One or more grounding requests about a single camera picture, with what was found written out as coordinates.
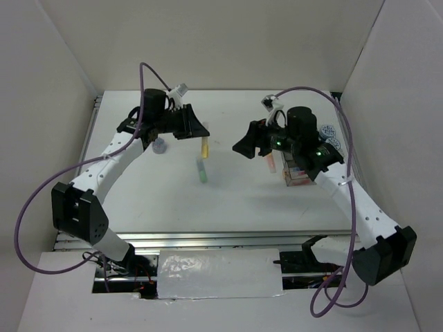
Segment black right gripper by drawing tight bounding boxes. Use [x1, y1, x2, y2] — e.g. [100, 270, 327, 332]
[232, 114, 300, 158]

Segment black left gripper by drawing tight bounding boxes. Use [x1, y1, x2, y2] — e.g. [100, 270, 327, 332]
[155, 104, 210, 140]

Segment yellow highlighter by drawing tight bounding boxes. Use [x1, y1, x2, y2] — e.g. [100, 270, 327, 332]
[201, 122, 209, 159]

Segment blue white glue jar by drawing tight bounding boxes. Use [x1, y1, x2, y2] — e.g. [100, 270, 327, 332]
[318, 124, 336, 140]

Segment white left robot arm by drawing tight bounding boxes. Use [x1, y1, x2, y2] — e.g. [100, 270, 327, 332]
[51, 84, 210, 276]

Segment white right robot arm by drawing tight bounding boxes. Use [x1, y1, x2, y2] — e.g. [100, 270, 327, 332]
[233, 107, 417, 286]

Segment orange pink highlighter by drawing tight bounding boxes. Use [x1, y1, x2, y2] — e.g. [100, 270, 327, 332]
[265, 153, 276, 174]

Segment green highlighter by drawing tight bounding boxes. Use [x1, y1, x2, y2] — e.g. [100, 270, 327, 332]
[196, 156, 208, 183]

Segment smoky plastic desk organizer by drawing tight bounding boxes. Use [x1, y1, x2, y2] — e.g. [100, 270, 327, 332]
[280, 148, 345, 187]

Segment white front cover plate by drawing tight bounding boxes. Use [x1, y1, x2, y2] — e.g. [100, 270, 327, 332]
[157, 248, 284, 299]

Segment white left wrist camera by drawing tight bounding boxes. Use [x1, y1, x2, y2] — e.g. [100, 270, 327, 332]
[168, 83, 188, 108]

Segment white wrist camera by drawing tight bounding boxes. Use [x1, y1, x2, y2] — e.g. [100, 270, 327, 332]
[261, 95, 284, 127]
[168, 83, 188, 108]

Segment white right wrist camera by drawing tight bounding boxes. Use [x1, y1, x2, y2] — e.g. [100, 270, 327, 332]
[261, 95, 284, 127]

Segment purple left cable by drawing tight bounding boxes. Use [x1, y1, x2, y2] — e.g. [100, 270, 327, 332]
[12, 62, 174, 293]

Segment purple cable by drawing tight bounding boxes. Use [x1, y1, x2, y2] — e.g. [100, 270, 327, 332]
[273, 86, 370, 318]
[12, 62, 174, 293]

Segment right side aluminium rail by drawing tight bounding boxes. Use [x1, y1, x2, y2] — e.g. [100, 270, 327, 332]
[330, 92, 365, 187]

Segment aluminium table edge rail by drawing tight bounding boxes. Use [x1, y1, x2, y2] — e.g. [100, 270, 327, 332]
[118, 230, 350, 250]

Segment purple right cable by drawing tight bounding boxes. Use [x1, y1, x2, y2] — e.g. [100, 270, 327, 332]
[273, 86, 370, 318]

